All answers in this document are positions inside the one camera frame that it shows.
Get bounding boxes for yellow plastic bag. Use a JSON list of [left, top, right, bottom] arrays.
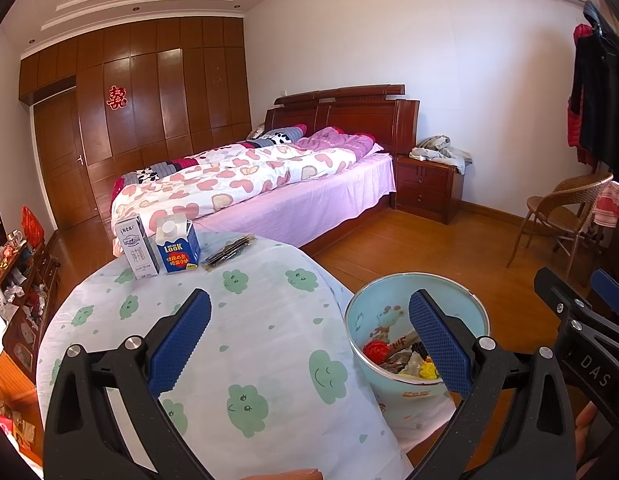
[[418, 356, 441, 380]]

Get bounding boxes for red plastic bag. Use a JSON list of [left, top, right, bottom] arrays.
[[363, 339, 391, 365]]

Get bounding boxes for light blue trash bucket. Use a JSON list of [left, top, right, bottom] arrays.
[[344, 272, 491, 439]]

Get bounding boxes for red striped towel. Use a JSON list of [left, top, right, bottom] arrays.
[[593, 181, 619, 229]]

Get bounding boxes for brown wicker folding chair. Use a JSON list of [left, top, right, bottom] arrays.
[[506, 172, 613, 278]]

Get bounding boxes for cluttered wooden side cabinet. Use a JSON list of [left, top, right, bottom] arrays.
[[0, 176, 63, 466]]

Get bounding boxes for dark hanging coats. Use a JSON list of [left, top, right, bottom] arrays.
[[567, 1, 619, 181]]

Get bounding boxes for cloud-print white tablecloth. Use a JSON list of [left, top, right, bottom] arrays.
[[37, 238, 439, 479]]

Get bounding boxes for white grey milk carton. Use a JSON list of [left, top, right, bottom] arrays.
[[115, 216, 158, 280]]

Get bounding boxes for wooden nightstand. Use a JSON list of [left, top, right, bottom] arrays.
[[394, 156, 465, 224]]

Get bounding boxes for blue Look milk carton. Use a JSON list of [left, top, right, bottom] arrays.
[[155, 212, 201, 273]]

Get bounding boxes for dark clear snack packet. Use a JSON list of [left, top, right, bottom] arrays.
[[200, 232, 255, 270]]

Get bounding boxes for pile of grey clothes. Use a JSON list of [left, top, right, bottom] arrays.
[[409, 136, 473, 176]]

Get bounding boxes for pink purple blanket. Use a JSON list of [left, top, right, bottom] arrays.
[[293, 127, 383, 162]]

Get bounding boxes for heart-print white duvet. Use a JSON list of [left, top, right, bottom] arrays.
[[111, 143, 357, 235]]

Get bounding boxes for wooden bed with headboard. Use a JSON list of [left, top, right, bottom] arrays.
[[111, 84, 420, 247]]

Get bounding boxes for brown wooden wardrobe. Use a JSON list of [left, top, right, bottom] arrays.
[[18, 16, 252, 230]]

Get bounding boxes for red double-happiness sticker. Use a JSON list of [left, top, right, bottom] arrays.
[[105, 84, 128, 110]]

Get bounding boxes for cow-print striped pillow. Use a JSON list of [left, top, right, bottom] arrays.
[[241, 124, 307, 148]]

